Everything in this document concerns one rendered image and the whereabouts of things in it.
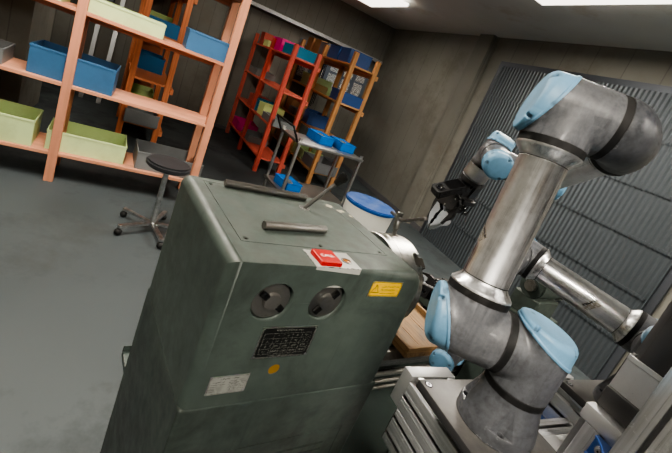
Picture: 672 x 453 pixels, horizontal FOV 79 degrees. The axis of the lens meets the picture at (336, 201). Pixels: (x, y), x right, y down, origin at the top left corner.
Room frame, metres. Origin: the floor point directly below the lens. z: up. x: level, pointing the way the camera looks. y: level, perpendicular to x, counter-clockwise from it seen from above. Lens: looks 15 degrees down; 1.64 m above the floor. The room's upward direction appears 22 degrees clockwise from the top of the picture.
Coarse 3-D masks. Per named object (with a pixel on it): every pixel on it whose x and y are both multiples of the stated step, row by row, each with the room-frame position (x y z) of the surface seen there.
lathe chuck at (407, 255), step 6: (396, 234) 1.42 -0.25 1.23; (396, 240) 1.33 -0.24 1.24; (402, 240) 1.35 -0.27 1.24; (402, 246) 1.31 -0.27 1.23; (408, 246) 1.33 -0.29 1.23; (402, 252) 1.28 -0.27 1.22; (408, 252) 1.30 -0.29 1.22; (414, 252) 1.32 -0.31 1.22; (402, 258) 1.26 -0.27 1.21; (408, 258) 1.28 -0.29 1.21; (408, 264) 1.26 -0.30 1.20; (414, 264) 1.28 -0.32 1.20; (420, 270) 1.28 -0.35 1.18; (420, 276) 1.27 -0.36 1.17; (420, 282) 1.27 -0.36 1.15; (420, 288) 1.26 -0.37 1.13; (420, 294) 1.26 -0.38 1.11; (414, 300) 1.25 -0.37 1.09; (414, 306) 1.26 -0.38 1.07; (408, 312) 1.25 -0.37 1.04
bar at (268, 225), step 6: (264, 222) 0.93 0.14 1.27; (270, 222) 0.94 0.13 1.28; (276, 222) 0.95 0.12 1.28; (282, 222) 0.97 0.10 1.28; (264, 228) 0.92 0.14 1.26; (270, 228) 0.93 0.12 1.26; (276, 228) 0.94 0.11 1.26; (282, 228) 0.96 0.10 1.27; (288, 228) 0.97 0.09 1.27; (294, 228) 0.98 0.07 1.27; (300, 228) 1.00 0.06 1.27; (306, 228) 1.01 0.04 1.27; (312, 228) 1.02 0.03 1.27; (318, 228) 1.04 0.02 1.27; (324, 228) 1.05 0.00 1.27
